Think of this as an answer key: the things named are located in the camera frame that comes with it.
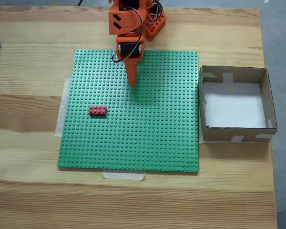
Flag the red lego block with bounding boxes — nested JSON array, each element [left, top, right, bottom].
[[89, 105, 108, 118]]

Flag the green lego baseplate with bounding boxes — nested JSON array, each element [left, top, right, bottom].
[[56, 49, 201, 174]]

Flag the brown cardboard box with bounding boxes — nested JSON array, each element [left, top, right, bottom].
[[199, 65, 278, 144]]

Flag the white paper sheet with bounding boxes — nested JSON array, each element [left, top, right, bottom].
[[202, 82, 267, 129]]

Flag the black gripper motor cable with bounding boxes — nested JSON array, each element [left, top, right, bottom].
[[112, 6, 145, 64]]

